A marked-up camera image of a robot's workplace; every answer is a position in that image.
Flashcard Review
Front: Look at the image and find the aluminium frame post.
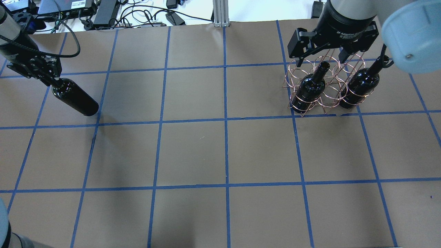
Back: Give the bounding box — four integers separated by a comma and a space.
213, 0, 230, 27

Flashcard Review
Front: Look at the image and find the black power adapter brick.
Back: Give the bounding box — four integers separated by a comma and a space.
93, 0, 120, 28

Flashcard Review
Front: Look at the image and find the dark wine bottle in basket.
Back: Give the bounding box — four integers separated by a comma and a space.
291, 61, 330, 114

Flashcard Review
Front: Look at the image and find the dark glass wine bottle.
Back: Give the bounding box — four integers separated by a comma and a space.
51, 78, 99, 116

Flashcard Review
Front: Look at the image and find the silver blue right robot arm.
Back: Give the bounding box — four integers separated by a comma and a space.
288, 0, 441, 74

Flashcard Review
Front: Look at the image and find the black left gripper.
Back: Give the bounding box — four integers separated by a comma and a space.
14, 52, 62, 88

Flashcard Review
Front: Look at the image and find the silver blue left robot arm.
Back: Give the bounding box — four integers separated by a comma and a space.
0, 7, 63, 88

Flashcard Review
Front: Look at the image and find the copper wire wine basket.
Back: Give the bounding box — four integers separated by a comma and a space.
284, 48, 374, 117

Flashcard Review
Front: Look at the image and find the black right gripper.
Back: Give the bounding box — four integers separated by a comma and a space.
288, 7, 379, 68

